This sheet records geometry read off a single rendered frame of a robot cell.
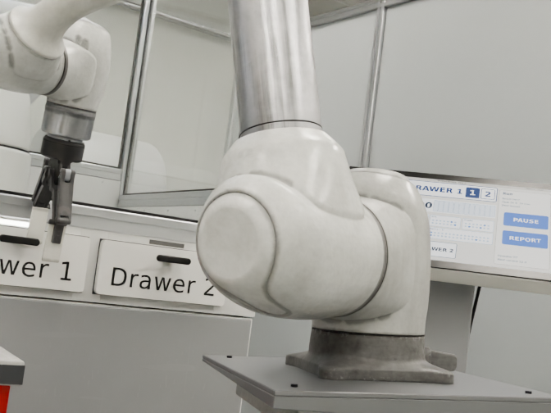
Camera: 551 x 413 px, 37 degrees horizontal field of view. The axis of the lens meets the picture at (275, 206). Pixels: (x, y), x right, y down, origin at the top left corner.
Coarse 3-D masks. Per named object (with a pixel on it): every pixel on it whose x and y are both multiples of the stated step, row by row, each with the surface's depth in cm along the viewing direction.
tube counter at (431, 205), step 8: (424, 200) 195; (432, 200) 195; (440, 200) 195; (432, 208) 193; (440, 208) 193; (448, 208) 193; (456, 208) 192; (464, 208) 192; (472, 208) 192; (480, 208) 192; (488, 208) 191; (480, 216) 190; (488, 216) 189
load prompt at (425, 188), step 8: (416, 184) 200; (424, 184) 199; (432, 184) 199; (440, 184) 199; (448, 184) 198; (456, 184) 198; (464, 184) 198; (424, 192) 197; (432, 192) 197; (440, 192) 197; (448, 192) 197; (456, 192) 196; (464, 192) 196; (472, 192) 196; (480, 192) 196; (488, 192) 195; (496, 192) 195; (480, 200) 193; (488, 200) 193; (496, 200) 193
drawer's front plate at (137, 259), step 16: (112, 256) 164; (128, 256) 166; (144, 256) 168; (192, 256) 173; (96, 272) 164; (128, 272) 166; (144, 272) 168; (160, 272) 169; (176, 272) 171; (192, 272) 173; (96, 288) 162; (112, 288) 164; (128, 288) 166; (160, 288) 169; (176, 288) 171; (192, 288) 173; (208, 288) 175; (208, 304) 175
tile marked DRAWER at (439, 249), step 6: (432, 246) 184; (438, 246) 184; (444, 246) 184; (450, 246) 184; (456, 246) 184; (432, 252) 183; (438, 252) 183; (444, 252) 183; (450, 252) 182; (456, 252) 182
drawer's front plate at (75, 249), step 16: (64, 240) 159; (80, 240) 161; (0, 256) 153; (16, 256) 155; (32, 256) 156; (64, 256) 159; (80, 256) 161; (0, 272) 153; (16, 272) 155; (32, 272) 156; (48, 272) 158; (64, 272) 159; (80, 272) 161; (48, 288) 158; (64, 288) 159; (80, 288) 161
